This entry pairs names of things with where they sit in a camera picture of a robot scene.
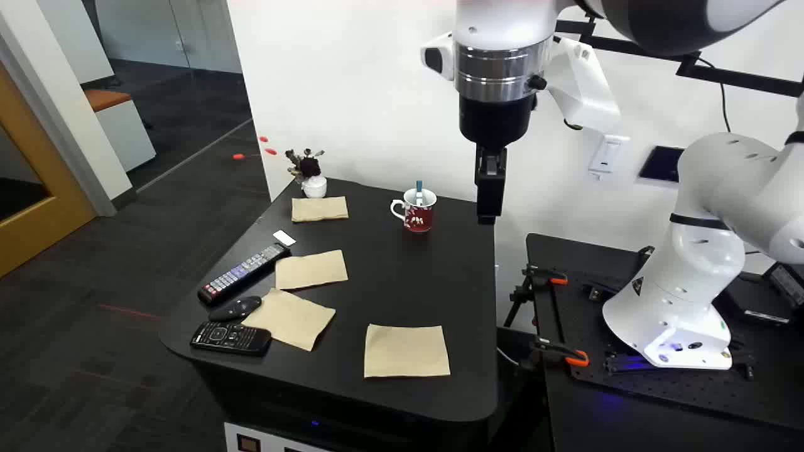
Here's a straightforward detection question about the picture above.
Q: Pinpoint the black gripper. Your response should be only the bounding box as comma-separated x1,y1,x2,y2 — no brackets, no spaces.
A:
459,95,536,225

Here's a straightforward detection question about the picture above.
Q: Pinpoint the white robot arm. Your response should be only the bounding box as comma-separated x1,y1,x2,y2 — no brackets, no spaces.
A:
446,0,804,373

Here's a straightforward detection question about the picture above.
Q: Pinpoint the red and white mug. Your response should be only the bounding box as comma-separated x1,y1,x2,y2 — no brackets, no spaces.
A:
388,188,437,233

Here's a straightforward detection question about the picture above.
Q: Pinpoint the black orange clamp upper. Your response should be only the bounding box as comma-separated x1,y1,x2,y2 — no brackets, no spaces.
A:
504,264,570,326

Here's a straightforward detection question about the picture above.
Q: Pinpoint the black orange clamp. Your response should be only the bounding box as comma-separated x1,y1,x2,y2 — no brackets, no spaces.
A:
518,336,589,373
504,264,570,326

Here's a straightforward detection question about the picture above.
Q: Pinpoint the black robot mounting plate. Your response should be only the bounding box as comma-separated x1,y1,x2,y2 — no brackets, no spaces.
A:
525,233,804,433

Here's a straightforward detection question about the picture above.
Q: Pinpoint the white vase with dark flowers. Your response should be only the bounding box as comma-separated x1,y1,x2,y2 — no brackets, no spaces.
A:
285,148,325,200

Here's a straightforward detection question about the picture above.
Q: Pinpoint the tan napkin middle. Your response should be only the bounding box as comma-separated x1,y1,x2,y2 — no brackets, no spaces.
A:
275,251,348,289

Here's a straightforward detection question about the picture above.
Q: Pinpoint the tan napkin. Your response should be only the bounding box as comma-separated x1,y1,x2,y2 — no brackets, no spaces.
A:
363,324,450,380
275,251,348,289
290,196,348,225
244,289,333,353

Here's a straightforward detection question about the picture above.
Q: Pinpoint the tan napkin far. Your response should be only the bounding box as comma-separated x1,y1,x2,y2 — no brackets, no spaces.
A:
290,196,348,225

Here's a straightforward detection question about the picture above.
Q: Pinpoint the tan napkin near right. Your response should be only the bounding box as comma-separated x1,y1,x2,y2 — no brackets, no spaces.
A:
363,324,450,380

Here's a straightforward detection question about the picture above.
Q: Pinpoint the black orange clamp lower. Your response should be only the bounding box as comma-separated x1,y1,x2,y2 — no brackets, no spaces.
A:
518,336,589,373

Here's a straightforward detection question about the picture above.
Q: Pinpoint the small white box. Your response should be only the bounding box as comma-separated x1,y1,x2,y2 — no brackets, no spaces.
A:
274,231,297,249

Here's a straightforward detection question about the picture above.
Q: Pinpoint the long black remote control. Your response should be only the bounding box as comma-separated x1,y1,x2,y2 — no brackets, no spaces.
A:
199,246,288,306

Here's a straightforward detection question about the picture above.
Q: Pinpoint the tan napkin near left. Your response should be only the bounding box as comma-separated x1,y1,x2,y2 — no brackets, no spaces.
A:
244,289,333,353

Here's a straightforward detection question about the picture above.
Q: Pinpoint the small black remote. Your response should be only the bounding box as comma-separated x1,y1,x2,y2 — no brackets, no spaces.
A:
207,296,261,321

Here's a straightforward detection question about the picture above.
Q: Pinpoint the black wide remote control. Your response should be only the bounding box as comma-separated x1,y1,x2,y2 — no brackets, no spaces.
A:
190,321,270,358

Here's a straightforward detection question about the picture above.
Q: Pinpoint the white cabinet orange top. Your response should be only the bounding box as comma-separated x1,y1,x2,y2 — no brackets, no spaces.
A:
84,88,155,172

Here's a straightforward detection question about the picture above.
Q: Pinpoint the white wall outlet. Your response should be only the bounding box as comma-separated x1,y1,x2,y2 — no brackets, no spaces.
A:
587,136,631,179

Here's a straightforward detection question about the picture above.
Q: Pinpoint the black wall panel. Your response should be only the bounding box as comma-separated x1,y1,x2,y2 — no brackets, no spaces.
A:
638,147,680,185

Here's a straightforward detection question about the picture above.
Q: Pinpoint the black overhead rail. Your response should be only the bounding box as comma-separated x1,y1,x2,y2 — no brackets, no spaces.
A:
555,20,804,98

